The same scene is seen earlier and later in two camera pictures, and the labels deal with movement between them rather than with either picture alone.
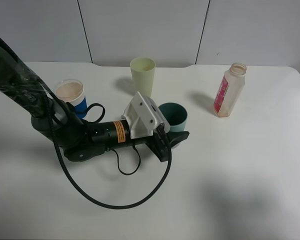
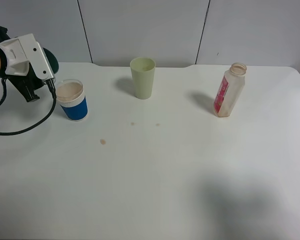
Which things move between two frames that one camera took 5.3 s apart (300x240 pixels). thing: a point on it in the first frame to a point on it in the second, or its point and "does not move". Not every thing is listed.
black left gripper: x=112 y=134 to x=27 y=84
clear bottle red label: x=230 y=90 does not move
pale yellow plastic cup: x=143 y=69 does not move
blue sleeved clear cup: x=72 y=91 does not move
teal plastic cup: x=176 y=115 to x=52 y=60
